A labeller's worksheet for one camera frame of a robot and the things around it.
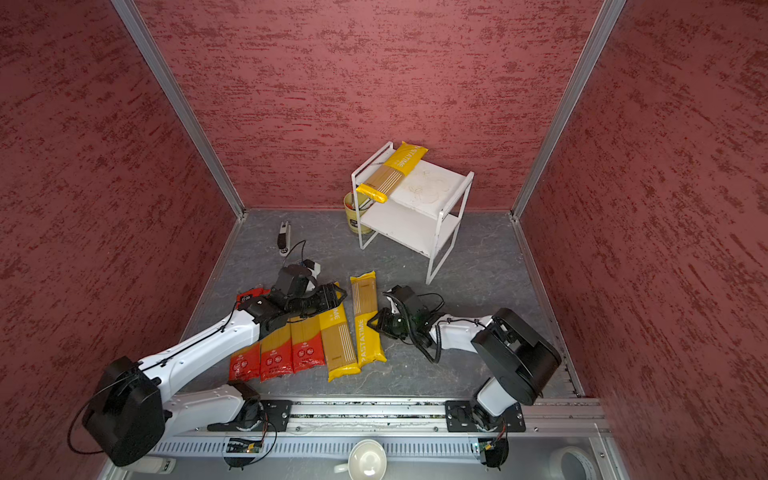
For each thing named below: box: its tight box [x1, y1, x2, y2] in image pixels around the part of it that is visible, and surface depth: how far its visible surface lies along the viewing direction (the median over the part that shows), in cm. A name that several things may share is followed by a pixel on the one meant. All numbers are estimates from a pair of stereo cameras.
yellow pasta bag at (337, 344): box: [319, 282, 361, 382], surface depth 85 cm
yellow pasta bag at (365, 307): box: [350, 271, 387, 369], surface depth 90 cm
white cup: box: [334, 439, 387, 480], surface depth 68 cm
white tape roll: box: [549, 446, 596, 480], surface depth 68 cm
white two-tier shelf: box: [351, 141, 475, 285], surface depth 85 cm
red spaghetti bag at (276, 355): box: [260, 324, 295, 383], surface depth 83 cm
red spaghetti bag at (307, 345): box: [290, 314, 326, 374], surface depth 85 cm
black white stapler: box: [277, 221, 291, 257], surface depth 109 cm
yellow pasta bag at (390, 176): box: [356, 141, 429, 204], surface depth 83 cm
